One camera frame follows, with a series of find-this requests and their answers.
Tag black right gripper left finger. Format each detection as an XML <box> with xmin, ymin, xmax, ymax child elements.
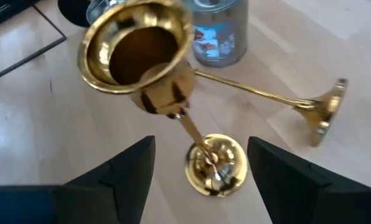
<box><xmin>0</xmin><ymin>135</ymin><xmax>157</xmax><ymax>224</ymax></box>

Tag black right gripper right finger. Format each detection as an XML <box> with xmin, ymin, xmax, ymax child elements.
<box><xmin>247</xmin><ymin>136</ymin><xmax>371</xmax><ymax>224</ymax></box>

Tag gold candlestick holder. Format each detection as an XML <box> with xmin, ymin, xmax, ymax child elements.
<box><xmin>191</xmin><ymin>68</ymin><xmax>350</xmax><ymax>147</ymax></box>
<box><xmin>57</xmin><ymin>0</ymin><xmax>92</xmax><ymax>28</ymax></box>
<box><xmin>77</xmin><ymin>0</ymin><xmax>248</xmax><ymax>198</ymax></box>

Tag silver tin candle with lid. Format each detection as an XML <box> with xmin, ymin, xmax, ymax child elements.
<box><xmin>185</xmin><ymin>0</ymin><xmax>249</xmax><ymax>68</ymax></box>
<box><xmin>85</xmin><ymin>0</ymin><xmax>127</xmax><ymax>24</ymax></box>

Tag wooden riser shelf black legs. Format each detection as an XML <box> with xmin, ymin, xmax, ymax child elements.
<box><xmin>0</xmin><ymin>4</ymin><xmax>67</xmax><ymax>85</ymax></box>

